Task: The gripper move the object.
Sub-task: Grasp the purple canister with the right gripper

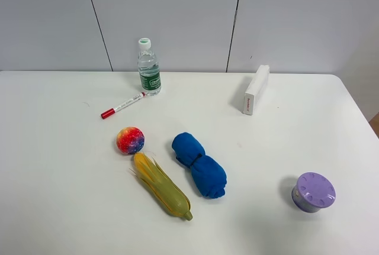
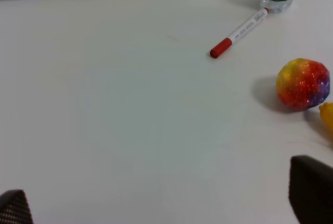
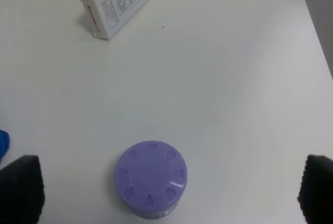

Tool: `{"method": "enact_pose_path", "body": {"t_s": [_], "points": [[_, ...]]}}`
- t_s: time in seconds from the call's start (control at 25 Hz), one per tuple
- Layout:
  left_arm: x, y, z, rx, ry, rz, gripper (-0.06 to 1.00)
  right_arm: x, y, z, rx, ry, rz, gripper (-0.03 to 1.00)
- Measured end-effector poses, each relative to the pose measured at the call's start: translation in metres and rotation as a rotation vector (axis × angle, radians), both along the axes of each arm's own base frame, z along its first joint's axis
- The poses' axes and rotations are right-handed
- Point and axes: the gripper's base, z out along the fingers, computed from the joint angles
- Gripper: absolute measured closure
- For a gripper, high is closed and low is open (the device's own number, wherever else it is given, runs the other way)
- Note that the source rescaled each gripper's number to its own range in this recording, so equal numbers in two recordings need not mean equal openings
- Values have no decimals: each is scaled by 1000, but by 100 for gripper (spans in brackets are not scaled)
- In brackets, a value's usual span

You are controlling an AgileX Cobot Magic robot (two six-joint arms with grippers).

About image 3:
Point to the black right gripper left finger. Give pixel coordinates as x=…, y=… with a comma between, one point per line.
x=22, y=190

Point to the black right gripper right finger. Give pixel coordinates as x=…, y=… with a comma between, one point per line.
x=315, y=195

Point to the purple round lidded jar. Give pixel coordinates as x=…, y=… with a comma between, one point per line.
x=150, y=178

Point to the blue rolled towel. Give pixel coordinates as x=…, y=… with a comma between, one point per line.
x=4, y=143

